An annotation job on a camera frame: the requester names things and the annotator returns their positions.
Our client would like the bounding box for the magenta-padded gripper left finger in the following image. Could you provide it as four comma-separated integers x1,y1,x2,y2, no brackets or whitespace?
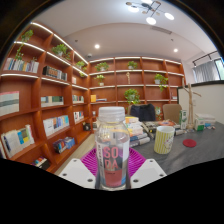
58,148,99,190

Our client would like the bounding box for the stack of black books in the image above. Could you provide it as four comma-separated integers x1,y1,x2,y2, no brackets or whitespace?
143,120,184,136

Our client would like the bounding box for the wooden artist mannequin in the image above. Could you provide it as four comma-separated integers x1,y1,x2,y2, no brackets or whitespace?
181,78,203,130

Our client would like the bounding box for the grey curtain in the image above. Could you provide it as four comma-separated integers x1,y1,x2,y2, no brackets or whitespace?
193,60,221,84

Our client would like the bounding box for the small green and white box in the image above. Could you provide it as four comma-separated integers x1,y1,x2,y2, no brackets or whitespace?
194,118,206,132

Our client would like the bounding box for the stack of white flat boxes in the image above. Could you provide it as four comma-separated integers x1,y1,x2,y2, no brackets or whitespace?
194,113,217,129

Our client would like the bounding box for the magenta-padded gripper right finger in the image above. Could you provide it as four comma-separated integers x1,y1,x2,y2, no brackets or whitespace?
128,148,168,190

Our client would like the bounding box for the dark office chair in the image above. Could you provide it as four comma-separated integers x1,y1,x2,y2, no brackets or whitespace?
128,103,157,123

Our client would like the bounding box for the stack of colourful books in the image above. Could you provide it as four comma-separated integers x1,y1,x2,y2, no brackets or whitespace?
124,115,152,148

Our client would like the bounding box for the yellow striped white mug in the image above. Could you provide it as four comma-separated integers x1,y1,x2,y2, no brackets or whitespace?
153,125,176,155

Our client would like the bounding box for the orange wooden shelf unit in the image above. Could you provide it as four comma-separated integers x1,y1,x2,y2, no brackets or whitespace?
0,21,186,174

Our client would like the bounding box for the ceiling air vent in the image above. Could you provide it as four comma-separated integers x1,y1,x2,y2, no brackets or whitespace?
149,25,173,35

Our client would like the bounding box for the tan chair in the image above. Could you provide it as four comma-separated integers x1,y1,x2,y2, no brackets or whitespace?
162,103,183,124

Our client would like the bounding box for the window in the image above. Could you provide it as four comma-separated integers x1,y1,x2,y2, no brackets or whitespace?
214,58,224,81

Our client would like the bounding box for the tall green and white carton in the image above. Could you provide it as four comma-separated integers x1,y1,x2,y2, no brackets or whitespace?
179,109,188,130

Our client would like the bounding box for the flat round red coaster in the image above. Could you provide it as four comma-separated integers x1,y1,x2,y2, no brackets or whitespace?
182,138,198,148

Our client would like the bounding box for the branched ceiling lamp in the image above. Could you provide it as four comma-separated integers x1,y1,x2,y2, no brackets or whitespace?
125,0,175,26

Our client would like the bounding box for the clear bottle with red label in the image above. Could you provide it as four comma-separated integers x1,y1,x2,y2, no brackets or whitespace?
94,105,131,191

